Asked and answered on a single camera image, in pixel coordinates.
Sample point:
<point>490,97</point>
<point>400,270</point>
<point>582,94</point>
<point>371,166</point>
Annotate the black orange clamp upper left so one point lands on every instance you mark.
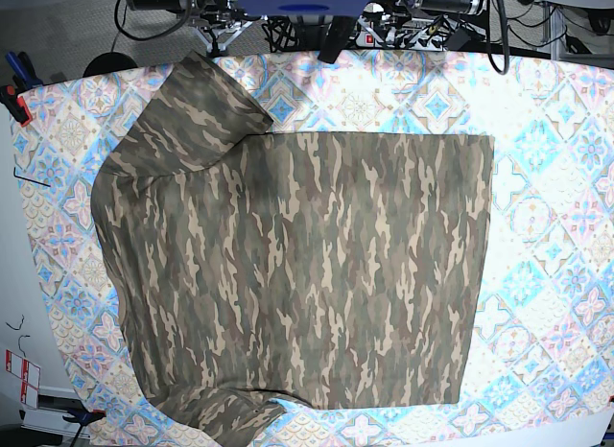
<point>24,79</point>

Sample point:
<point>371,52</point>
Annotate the patterned tablecloth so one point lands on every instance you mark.
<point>542,349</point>

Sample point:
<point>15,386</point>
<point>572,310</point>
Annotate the red white label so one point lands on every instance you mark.
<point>20,379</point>

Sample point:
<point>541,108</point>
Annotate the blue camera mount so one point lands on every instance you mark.
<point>313,7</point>

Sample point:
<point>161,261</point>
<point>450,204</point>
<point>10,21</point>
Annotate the black clamp lower left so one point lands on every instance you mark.
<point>82,418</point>

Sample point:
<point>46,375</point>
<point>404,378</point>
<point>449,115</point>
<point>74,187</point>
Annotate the white power strip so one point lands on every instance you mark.
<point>417,39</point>

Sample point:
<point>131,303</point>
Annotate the camouflage T-shirt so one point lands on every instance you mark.
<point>337,270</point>

